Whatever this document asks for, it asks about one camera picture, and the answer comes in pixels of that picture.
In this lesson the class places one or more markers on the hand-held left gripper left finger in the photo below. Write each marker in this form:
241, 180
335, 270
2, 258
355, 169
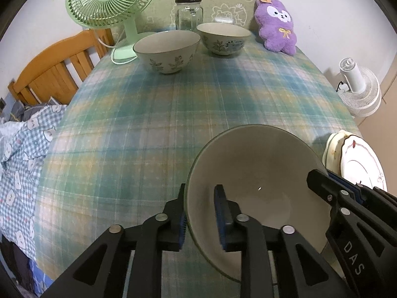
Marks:
181, 220

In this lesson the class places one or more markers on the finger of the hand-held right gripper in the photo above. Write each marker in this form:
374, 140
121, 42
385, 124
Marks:
378, 205
356, 239

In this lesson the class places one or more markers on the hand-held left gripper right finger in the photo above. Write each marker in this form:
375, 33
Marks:
219, 217

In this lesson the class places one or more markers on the red trimmed white plate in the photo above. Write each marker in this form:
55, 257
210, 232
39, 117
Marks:
359, 164

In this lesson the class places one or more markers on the grey leaf pattern bowl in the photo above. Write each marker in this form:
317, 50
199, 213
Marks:
248, 167
167, 42
221, 32

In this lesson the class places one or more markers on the yellow floral cream plate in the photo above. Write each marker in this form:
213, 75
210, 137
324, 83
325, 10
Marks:
330, 152

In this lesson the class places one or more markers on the beige cabinet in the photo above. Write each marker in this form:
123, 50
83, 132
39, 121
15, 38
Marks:
384, 111

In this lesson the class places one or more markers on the plaid green tablecloth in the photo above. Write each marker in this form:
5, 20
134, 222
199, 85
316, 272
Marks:
139, 130

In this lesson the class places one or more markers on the white standing fan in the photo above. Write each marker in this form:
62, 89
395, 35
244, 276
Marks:
356, 77

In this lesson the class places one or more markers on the blue checkered printed blanket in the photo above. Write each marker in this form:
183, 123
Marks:
21, 161

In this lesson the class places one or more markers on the grey cloth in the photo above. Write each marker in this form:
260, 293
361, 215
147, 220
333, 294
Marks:
18, 110

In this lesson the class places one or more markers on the purple plush toy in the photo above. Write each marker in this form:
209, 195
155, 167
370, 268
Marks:
276, 28

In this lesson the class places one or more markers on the black lidded glass jar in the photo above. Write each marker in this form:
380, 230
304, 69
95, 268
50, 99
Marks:
187, 15

